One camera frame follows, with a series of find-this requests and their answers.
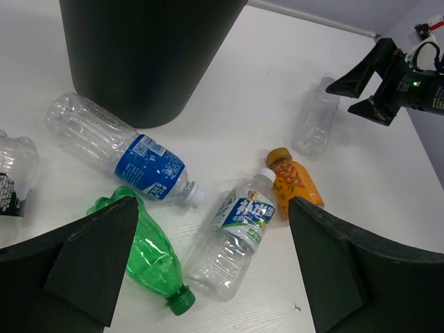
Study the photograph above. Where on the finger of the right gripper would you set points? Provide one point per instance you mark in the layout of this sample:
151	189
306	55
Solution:
365	109
355	81

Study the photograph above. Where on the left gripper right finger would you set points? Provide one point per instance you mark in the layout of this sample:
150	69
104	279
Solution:
358	281

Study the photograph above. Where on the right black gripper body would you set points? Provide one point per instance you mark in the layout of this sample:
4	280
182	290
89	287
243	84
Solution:
401	85

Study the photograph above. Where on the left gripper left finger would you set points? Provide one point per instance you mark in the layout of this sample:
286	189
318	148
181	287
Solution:
68	279

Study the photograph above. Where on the clear bottle without label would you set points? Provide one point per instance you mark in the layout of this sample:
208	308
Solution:
315	119

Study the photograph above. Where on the orange juice bottle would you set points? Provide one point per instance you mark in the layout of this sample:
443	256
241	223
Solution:
291	180

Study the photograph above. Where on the clear bottle black label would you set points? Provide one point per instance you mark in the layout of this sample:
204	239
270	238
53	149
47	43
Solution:
19	163

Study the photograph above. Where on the black cylindrical waste bin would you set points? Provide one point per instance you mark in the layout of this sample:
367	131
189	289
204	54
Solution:
141	60

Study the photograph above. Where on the green plastic bottle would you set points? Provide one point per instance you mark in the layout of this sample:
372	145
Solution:
152	263

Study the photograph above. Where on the clear bottle white green label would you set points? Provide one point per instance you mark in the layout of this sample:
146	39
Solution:
225	248

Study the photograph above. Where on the clear bottle blue label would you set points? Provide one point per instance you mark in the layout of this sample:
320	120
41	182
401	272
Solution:
85	128

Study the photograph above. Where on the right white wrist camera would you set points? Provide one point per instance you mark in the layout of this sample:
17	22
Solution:
426	52

